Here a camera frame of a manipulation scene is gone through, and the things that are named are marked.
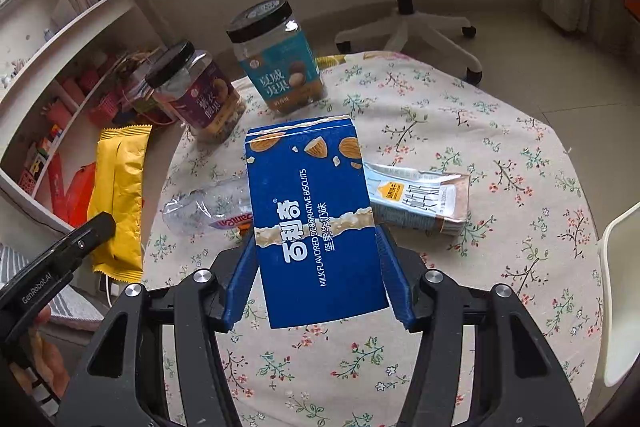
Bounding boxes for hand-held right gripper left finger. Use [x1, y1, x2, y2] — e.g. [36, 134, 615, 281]
[57, 227, 259, 427]

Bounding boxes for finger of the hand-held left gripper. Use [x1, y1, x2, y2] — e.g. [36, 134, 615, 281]
[19, 212, 117, 280]

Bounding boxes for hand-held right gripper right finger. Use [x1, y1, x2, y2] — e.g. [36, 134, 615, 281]
[375, 224, 586, 427]

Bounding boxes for yellow snack packet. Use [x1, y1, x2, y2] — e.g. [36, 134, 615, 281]
[91, 125, 154, 284]

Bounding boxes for blue biscuit box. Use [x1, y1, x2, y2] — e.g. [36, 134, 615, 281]
[243, 115, 391, 330]

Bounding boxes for white plastic bin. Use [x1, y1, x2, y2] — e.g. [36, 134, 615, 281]
[597, 201, 640, 369]

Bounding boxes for person's left hand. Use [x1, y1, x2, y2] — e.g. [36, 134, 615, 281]
[9, 304, 71, 413]

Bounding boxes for red bag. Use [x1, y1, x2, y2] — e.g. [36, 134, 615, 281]
[49, 151, 99, 229]

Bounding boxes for grey striped cloth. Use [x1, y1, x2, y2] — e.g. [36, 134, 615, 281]
[0, 241, 105, 334]

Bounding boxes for clear plastic bottle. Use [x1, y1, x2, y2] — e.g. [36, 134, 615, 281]
[162, 179, 256, 236]

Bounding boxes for blue milk carton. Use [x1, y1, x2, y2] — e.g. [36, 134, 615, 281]
[362, 161, 471, 238]

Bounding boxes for paper gift bags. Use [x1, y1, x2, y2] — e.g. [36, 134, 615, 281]
[116, 50, 177, 128]

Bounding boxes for purple label nut jar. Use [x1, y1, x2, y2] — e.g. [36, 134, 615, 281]
[144, 39, 247, 143]

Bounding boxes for white curved bookshelf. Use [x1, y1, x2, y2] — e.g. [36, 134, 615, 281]
[0, 0, 168, 234]

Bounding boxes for blue label nut jar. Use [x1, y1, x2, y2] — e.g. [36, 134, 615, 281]
[225, 0, 329, 114]

